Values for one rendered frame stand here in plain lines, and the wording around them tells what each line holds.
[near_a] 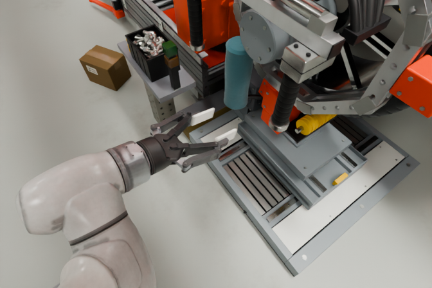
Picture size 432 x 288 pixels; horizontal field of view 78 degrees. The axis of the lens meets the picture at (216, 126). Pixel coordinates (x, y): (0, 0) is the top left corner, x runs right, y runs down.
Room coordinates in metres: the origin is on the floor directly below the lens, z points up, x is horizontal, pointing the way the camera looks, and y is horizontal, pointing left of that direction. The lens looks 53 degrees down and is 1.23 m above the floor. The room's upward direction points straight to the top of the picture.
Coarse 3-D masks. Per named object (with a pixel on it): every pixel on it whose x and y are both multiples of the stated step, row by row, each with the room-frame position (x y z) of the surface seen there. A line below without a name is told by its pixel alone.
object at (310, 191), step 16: (240, 128) 0.78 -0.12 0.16; (256, 144) 0.68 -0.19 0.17; (272, 160) 0.60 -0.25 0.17; (336, 160) 0.61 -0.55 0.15; (352, 160) 0.59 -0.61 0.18; (288, 176) 0.52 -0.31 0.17; (320, 176) 0.53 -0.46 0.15; (336, 176) 0.53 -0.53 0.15; (304, 192) 0.45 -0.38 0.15; (320, 192) 0.44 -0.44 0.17
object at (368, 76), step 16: (336, 32) 0.64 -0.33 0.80; (384, 48) 0.54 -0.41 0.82; (336, 64) 0.72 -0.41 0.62; (352, 64) 0.58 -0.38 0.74; (368, 64) 0.69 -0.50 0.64; (304, 80) 0.65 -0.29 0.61; (320, 80) 0.63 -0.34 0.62; (336, 80) 0.62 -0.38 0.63; (352, 80) 0.55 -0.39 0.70; (368, 80) 0.56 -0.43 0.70
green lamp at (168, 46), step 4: (168, 40) 0.79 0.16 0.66; (164, 44) 0.77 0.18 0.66; (168, 44) 0.77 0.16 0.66; (172, 44) 0.77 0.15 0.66; (164, 48) 0.76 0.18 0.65; (168, 48) 0.75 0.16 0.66; (172, 48) 0.76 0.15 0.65; (176, 48) 0.77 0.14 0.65; (164, 52) 0.77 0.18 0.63; (168, 52) 0.75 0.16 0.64; (172, 52) 0.76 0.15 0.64; (176, 52) 0.77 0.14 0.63; (168, 56) 0.75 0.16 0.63
